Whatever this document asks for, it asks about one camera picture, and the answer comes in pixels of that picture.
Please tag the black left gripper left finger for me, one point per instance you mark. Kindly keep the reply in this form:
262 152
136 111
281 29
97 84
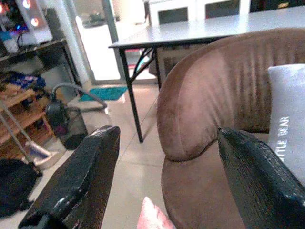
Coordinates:
78 176

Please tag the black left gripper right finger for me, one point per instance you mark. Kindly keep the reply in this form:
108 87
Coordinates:
257 186

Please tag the pink pillow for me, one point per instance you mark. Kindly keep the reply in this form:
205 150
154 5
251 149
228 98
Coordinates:
150 217

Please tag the teal floor mat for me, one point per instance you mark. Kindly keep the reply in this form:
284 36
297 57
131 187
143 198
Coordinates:
107 93

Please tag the white printed pillow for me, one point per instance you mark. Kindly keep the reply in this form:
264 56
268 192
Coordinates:
286 95

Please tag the brown round sofa chair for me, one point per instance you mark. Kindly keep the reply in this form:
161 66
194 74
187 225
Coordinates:
202 95

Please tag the black bag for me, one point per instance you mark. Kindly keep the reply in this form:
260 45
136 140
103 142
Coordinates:
14 186

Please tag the wooden shoe rack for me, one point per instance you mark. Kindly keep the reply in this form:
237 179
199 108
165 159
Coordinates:
21 119

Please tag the blue clothes pile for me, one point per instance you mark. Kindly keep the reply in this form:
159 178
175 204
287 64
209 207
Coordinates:
23 80

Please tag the black desk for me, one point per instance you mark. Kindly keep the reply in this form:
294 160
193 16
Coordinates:
47 46

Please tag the white computer tower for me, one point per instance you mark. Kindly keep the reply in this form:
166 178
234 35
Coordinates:
35 21

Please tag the grey folding table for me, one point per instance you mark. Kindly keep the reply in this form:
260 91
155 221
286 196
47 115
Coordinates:
190 31

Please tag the white glass-door cabinet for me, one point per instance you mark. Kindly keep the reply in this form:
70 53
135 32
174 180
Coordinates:
197 9

